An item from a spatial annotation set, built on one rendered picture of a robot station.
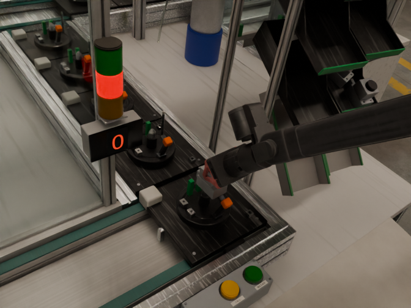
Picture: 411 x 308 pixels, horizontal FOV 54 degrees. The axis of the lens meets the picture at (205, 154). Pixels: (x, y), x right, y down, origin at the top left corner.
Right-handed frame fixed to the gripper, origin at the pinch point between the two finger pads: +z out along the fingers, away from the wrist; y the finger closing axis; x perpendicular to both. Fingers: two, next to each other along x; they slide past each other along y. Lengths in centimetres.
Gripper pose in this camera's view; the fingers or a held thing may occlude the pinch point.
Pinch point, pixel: (213, 172)
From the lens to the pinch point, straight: 94.1
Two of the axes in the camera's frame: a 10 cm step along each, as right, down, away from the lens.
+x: 4.1, 9.1, -0.2
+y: -7.8, 3.4, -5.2
